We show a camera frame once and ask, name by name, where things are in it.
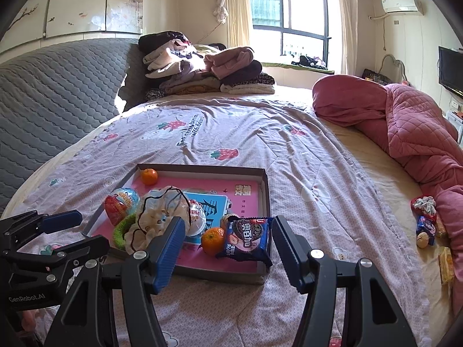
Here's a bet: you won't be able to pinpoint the red blue toy egg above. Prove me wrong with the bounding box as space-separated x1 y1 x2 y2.
103 187 140 226

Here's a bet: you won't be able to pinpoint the pile of folded clothes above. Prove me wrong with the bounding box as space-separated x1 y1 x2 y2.
138 31 275 100

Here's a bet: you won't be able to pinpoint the blue cookie packet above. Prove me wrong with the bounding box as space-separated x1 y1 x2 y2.
215 217 273 268

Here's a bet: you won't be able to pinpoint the white air conditioner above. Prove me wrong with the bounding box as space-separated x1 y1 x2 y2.
381 0 424 16

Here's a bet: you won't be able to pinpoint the window with dark frame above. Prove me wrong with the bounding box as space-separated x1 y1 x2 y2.
249 0 330 68

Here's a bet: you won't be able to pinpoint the dark shallow cardboard box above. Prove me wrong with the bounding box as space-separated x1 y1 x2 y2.
81 163 272 285

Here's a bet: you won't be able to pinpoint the painted wardrobe doors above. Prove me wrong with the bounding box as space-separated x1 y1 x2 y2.
1 0 143 52

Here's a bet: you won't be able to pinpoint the small colourful toy figure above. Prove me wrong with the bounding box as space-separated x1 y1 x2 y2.
410 195 448 249

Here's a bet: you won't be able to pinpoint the brown walnut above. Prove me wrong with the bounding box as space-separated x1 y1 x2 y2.
220 213 240 230

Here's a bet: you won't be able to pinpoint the cream curtain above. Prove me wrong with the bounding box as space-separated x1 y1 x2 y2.
213 0 253 47

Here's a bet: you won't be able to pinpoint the pink quilted blanket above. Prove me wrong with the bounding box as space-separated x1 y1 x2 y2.
312 74 462 313

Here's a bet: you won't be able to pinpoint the black flat television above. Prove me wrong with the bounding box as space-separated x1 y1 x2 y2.
439 46 463 97

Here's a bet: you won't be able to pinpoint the cream fabric scrunchie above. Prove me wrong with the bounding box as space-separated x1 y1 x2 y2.
124 186 191 254

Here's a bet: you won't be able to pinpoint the heart shaped chair back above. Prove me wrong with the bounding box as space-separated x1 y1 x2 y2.
377 54 410 85

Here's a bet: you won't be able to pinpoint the strawberry print bed cover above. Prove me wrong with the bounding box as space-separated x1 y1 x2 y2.
13 98 432 346

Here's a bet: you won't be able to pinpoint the orange mandarin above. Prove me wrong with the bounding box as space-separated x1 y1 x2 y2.
201 227 225 257
140 168 159 187

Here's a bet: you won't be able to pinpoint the white red toy egg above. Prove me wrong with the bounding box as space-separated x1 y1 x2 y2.
186 199 206 237

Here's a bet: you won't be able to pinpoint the grey quilted headboard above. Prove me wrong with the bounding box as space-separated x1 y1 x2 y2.
1 38 147 208

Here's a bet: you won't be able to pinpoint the yellow snack packet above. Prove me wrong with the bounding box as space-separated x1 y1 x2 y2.
438 247 454 285

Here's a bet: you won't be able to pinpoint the green knitted ring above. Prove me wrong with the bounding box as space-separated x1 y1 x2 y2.
112 212 137 251

